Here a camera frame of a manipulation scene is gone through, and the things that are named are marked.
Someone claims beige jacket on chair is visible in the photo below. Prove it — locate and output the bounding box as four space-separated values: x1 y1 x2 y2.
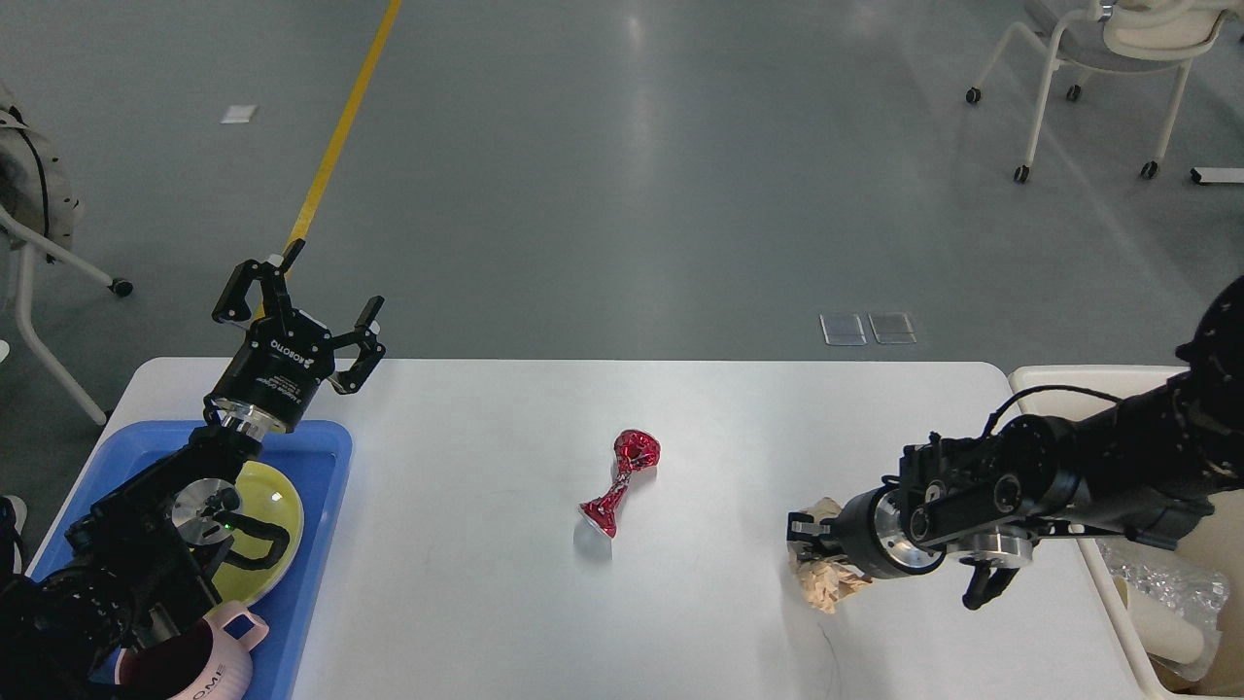
1 86 82 251

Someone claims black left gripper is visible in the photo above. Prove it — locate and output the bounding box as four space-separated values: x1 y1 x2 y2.
204 239 388 435

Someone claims pink mug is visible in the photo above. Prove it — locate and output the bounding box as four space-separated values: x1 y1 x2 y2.
113 601 267 699

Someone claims white chair left background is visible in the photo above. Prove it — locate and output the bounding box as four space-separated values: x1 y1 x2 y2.
0 199 136 426

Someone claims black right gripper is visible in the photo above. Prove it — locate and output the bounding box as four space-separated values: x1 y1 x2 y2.
787 487 945 579

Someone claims white chair right background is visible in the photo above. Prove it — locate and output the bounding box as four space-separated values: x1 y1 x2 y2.
965 1 1242 185

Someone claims white chair background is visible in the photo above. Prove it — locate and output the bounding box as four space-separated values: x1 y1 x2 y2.
0 199 136 426
965 1 1242 185

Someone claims yellow plastic plate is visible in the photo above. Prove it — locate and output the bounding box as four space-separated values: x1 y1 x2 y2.
211 461 305 607

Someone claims silver foil bag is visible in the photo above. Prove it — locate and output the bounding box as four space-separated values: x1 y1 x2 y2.
1097 538 1229 683

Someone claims white paper cup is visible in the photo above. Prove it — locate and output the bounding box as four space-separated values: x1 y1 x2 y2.
1113 577 1205 664

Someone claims white plastic bin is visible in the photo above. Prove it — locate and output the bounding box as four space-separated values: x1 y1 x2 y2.
1009 366 1243 699

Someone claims blue plastic tray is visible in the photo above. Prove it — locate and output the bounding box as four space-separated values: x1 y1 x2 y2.
27 420 355 699

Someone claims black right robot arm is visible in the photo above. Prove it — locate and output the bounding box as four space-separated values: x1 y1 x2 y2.
786 280 1243 613

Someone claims red crumpled foil wrapper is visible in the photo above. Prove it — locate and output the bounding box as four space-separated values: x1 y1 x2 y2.
577 429 662 540

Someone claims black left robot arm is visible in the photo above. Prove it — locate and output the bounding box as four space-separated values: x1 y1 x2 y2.
2 239 386 699

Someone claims white shoe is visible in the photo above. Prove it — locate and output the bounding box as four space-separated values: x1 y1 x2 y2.
1 495 29 574

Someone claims brown paper ball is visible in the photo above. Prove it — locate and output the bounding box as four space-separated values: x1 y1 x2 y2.
787 543 875 614

